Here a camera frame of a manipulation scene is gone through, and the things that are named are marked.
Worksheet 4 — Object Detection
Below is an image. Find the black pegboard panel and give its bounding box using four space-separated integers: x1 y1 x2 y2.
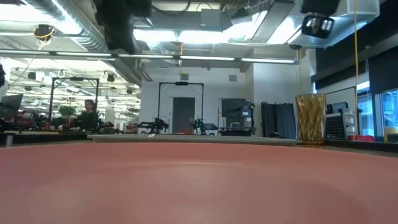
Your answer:
325 113 348 140

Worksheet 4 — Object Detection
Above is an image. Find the leafy green potted plant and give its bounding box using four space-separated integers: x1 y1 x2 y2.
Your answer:
58 105 76 131

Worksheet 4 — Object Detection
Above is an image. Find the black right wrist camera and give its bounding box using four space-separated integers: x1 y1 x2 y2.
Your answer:
300 14 336 40

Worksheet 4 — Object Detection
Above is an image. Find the red box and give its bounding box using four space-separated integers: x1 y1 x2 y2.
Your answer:
347 134 376 142

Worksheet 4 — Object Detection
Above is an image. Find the black background table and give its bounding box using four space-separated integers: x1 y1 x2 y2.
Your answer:
0 131 91 147

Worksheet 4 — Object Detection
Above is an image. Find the silver ribbed ventilation duct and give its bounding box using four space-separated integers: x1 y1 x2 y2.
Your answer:
24 0 109 54

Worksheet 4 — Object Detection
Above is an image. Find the black ceiling cord reel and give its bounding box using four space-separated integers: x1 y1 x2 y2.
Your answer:
33 24 56 42

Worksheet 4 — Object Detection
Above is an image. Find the grey door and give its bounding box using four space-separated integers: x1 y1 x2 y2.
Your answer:
172 96 196 134

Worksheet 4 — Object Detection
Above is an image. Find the person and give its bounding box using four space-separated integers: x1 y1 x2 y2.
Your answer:
76 99 100 133

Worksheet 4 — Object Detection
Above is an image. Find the black gantry frame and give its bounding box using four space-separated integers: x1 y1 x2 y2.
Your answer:
157 81 205 135
49 77 100 123

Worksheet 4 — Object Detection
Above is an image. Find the dark curtain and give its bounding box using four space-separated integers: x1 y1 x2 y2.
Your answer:
261 101 297 140

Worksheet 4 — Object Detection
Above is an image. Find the dark wall screen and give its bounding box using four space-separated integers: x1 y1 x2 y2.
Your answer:
221 98 252 118

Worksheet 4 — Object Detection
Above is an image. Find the long ceiling light bar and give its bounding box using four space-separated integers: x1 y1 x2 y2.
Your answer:
0 49 301 65

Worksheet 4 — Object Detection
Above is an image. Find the rectangular metal air duct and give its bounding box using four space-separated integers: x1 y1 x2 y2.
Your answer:
289 0 381 49

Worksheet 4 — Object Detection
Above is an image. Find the amber ribbed plastic cup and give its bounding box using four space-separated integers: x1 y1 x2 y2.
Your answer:
295 93 328 147

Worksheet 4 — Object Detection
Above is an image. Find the pink round plate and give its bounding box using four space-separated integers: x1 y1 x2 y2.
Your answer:
0 141 398 224

